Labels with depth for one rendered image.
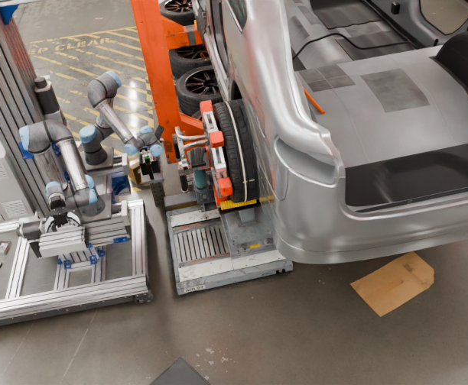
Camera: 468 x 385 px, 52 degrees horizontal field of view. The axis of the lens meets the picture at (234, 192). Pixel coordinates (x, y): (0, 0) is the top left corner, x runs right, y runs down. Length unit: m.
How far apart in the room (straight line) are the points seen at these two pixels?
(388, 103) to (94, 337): 2.45
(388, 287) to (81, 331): 2.10
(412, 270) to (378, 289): 0.30
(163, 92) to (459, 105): 1.92
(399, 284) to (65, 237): 2.20
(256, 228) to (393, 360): 1.25
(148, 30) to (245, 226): 1.49
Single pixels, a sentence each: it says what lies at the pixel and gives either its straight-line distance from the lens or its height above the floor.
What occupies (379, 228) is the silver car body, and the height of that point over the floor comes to 1.12.
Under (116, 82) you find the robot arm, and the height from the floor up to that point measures 1.38.
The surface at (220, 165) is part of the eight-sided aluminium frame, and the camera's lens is 2.86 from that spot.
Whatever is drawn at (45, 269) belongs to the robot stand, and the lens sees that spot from 3.68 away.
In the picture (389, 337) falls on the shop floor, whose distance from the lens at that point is 3.29.
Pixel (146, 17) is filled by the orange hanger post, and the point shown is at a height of 1.64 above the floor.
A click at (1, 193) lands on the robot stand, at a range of 3.14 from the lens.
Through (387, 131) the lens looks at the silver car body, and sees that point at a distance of 3.15.
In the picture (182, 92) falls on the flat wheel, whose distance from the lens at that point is 4.56.
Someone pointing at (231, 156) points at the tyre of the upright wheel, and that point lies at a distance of 2.82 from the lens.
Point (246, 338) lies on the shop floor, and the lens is 3.22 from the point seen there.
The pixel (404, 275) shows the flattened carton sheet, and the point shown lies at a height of 0.01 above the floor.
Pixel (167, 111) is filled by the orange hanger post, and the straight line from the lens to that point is 3.41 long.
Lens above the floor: 2.77
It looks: 42 degrees down
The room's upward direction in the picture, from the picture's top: 7 degrees counter-clockwise
